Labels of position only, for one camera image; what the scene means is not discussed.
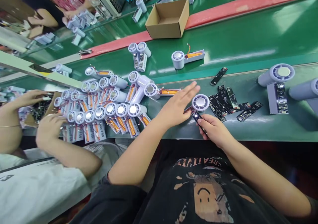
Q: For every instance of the small black metal part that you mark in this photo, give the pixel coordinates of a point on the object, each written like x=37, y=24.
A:
x=85, y=52

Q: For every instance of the small brown cardboard box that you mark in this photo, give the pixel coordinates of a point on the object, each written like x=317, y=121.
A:
x=51, y=104

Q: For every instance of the person's right fingers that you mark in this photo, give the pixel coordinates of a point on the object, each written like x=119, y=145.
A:
x=203, y=132

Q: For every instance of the red belt edge strip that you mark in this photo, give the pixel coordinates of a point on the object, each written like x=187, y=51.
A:
x=223, y=11

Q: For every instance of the person's left hand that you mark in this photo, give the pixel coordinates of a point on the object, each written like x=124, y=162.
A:
x=174, y=109

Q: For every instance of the pile of lavender fan assemblies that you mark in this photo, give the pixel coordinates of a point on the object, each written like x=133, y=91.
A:
x=111, y=109

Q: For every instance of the open cardboard box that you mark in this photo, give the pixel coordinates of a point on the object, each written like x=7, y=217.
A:
x=166, y=20

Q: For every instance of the pile of black circuit boards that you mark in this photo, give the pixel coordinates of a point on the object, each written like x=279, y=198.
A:
x=228, y=102

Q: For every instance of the person's left fingers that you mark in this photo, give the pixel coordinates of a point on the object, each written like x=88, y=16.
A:
x=187, y=92

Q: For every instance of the person's right hand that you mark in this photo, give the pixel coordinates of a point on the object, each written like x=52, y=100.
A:
x=218, y=132

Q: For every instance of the person's body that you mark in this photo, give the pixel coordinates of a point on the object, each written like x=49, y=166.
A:
x=198, y=191

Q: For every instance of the person's right thumb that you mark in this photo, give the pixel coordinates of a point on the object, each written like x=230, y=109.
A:
x=207, y=118

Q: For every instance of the metal workbench rail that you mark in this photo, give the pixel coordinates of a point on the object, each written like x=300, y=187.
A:
x=27, y=69

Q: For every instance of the cluster of lavender fan bodies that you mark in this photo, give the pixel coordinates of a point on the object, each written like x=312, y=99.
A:
x=82, y=22

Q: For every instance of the long black circuit board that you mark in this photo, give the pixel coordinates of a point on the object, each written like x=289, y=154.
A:
x=219, y=76
x=196, y=116

